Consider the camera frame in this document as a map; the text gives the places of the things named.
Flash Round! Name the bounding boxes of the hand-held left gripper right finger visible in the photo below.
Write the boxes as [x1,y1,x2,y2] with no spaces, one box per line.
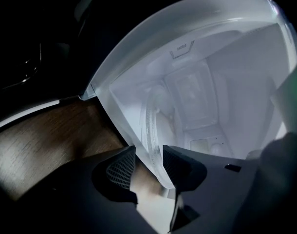
[162,144,268,234]

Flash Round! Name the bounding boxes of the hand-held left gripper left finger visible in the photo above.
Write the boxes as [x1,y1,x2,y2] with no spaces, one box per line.
[19,145,139,234]

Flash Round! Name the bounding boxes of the glass microwave turntable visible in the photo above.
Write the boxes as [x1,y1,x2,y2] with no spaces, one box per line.
[139,81,178,191]

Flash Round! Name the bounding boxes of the white microwave door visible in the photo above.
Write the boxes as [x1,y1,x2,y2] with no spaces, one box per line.
[0,0,95,133]

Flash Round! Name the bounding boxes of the white microwave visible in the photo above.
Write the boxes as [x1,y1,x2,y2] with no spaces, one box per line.
[0,0,297,197]

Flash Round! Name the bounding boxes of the dark wooden table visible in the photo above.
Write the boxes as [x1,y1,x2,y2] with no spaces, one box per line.
[0,98,132,203]

